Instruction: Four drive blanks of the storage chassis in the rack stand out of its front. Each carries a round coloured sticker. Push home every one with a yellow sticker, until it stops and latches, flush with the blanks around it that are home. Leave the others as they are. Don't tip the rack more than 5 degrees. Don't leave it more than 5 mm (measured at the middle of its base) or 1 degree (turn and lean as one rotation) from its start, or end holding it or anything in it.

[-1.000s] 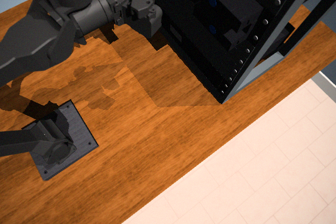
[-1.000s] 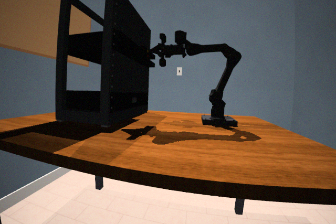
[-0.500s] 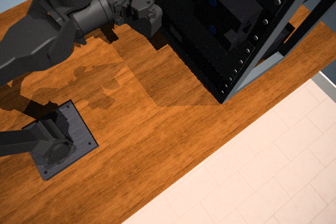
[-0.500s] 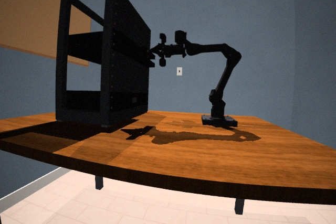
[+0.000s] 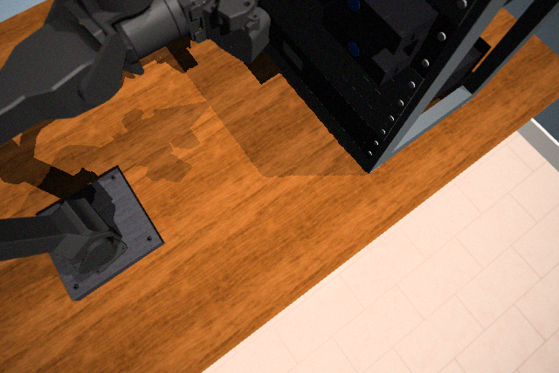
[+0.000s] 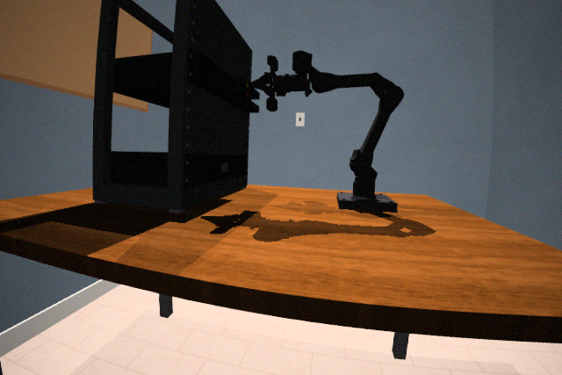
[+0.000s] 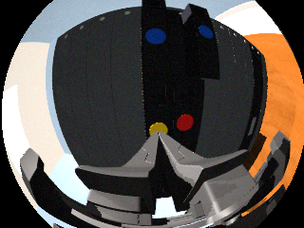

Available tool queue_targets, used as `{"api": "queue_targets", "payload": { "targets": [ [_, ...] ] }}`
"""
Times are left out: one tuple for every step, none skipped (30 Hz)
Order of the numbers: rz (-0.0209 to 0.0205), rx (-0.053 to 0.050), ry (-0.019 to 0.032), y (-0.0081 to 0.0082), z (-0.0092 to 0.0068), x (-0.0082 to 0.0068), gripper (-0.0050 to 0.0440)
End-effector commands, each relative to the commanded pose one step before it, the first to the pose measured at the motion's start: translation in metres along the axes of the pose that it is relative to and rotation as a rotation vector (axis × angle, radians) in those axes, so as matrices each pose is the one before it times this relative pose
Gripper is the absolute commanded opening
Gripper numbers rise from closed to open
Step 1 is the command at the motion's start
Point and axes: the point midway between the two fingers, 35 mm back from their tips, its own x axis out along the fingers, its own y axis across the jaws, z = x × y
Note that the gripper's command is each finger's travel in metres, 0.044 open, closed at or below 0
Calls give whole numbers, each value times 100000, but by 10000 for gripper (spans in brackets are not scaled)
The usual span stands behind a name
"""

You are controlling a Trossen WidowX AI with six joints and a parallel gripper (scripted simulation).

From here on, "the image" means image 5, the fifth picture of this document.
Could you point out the black metal rack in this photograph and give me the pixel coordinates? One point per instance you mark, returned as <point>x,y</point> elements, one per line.
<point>369,68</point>

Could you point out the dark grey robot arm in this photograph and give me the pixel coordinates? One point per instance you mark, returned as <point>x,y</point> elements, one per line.
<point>63,70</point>

